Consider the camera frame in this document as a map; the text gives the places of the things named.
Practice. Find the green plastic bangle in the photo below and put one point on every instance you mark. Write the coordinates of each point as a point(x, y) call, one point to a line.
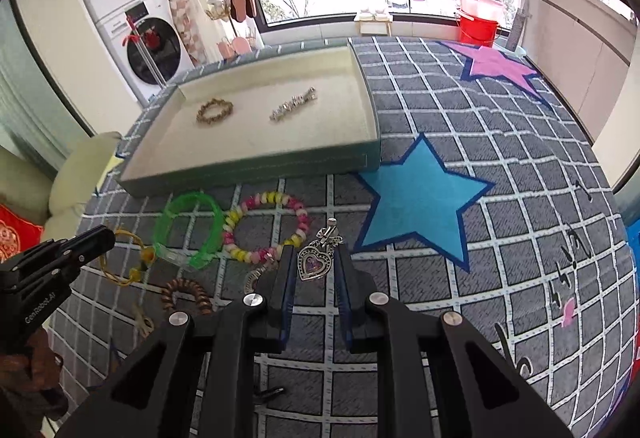
point(187, 230)

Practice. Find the pink plastic basin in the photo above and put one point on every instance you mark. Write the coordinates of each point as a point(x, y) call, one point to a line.
point(481, 4)

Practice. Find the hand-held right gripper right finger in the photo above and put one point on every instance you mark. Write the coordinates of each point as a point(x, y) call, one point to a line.
point(341, 283)

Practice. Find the cream sofa cushion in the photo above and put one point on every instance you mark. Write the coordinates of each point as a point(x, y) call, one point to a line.
point(82, 178)

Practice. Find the white wall cabinet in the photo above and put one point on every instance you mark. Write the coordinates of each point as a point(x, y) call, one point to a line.
point(575, 43)

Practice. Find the grey grid star blanket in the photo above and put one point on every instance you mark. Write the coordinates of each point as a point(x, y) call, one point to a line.
point(500, 243)

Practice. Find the gold slipper rack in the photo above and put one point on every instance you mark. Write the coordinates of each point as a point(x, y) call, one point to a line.
point(235, 18)

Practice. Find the silver star hair clip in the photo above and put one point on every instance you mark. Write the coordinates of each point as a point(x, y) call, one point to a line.
point(294, 103)

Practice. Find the person's left hand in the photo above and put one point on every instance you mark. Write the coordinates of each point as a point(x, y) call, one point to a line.
point(37, 358)

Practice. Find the small gold trinket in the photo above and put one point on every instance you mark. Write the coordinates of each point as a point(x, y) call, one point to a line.
point(142, 320)

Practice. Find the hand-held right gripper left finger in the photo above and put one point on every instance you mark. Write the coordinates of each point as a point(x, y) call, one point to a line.
point(288, 278)

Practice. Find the red embroidered pillow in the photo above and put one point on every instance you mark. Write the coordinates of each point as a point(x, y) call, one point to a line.
point(17, 233)

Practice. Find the red plastic bucket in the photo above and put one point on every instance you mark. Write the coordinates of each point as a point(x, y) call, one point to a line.
point(477, 30)

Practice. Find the grey-green jewelry tray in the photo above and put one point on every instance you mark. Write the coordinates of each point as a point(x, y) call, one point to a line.
point(260, 133)

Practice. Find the pink checkered board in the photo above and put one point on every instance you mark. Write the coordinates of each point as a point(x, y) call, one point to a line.
point(186, 28)

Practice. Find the light blue basin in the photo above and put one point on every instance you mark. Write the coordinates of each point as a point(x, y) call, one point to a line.
point(519, 50)

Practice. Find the small wooden stool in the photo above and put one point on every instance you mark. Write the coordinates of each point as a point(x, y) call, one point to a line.
point(372, 20)

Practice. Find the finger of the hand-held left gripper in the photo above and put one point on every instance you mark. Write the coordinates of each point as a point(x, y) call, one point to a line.
point(92, 238)
point(87, 257)

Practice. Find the purple heart silver pendant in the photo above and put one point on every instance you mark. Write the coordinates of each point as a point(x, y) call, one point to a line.
point(315, 264)

